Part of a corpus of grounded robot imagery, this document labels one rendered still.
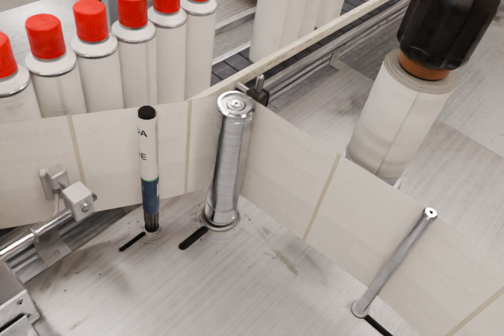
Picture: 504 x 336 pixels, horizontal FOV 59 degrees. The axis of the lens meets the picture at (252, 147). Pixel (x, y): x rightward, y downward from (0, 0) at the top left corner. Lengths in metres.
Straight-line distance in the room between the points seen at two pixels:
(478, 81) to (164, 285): 0.79
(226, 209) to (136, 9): 0.25
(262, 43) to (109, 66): 0.31
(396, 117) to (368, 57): 0.46
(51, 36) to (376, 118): 0.37
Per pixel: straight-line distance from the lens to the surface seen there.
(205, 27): 0.61
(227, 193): 0.49
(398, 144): 0.57
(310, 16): 0.84
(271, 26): 0.74
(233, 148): 0.43
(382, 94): 0.54
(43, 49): 0.49
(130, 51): 0.55
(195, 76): 0.65
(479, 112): 0.97
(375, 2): 1.02
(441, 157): 0.74
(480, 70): 1.10
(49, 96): 0.52
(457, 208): 0.68
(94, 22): 0.51
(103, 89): 0.55
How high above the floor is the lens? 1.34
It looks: 46 degrees down
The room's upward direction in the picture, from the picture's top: 11 degrees clockwise
